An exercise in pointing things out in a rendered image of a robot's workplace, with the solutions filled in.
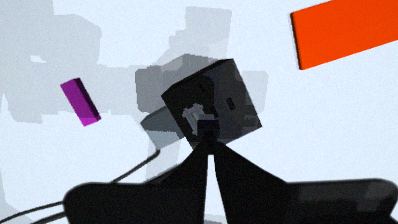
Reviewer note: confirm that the purple rectangular block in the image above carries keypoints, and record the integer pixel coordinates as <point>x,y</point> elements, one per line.
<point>81,102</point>

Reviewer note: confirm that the orange flat bar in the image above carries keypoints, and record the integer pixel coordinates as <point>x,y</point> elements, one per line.
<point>339,28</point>

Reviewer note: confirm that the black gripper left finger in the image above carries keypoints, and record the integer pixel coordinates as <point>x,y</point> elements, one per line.
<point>179,199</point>

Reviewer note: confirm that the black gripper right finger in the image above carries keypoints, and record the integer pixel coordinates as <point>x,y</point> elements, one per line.
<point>251,195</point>

